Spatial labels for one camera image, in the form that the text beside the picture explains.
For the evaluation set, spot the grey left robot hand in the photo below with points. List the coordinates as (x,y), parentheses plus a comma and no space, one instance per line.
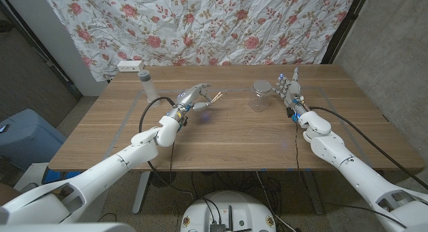
(189,96)

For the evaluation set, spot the white power strip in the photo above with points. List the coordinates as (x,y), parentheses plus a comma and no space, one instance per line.
(129,66)

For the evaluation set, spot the white and blue box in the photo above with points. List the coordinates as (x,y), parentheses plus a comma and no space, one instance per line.
(33,173)

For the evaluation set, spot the wooden clothespin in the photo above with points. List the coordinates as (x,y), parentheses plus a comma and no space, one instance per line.
(217,97)

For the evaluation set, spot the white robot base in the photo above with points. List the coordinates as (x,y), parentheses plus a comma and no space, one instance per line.
(230,208)

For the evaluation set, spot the blue plastic bin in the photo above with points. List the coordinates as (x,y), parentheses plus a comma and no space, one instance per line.
(26,138)

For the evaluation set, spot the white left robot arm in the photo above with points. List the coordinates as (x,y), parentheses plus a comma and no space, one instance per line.
(110,166)

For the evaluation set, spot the clear bottle with grey cap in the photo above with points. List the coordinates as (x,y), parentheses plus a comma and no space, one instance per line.
(148,86)

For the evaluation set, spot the black backdrop stand pole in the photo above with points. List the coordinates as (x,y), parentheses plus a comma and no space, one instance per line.
(344,28)

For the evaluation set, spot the grey table leg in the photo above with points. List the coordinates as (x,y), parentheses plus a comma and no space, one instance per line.
(142,192)
(314,195)

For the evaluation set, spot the floral backdrop cloth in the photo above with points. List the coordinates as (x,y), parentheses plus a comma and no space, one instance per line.
(200,24)

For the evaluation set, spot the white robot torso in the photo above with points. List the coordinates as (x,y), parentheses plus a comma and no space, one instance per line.
(67,228)

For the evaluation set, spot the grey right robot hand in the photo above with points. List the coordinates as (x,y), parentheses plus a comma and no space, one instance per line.
(292,91)

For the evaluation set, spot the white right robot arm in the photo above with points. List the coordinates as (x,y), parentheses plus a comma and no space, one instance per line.
(354,168)

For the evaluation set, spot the round black floor fan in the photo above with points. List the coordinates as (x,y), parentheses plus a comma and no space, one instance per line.
(160,179)

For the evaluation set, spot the clear jar with metal lid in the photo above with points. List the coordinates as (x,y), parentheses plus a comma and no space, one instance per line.
(261,98)

